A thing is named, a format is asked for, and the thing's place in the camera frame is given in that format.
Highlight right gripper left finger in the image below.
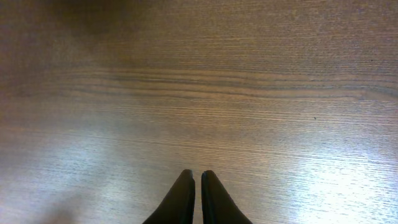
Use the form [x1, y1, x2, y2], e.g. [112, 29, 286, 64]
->
[143, 169, 195, 224]

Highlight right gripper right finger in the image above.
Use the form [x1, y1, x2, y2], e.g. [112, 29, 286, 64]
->
[201, 170, 252, 224]

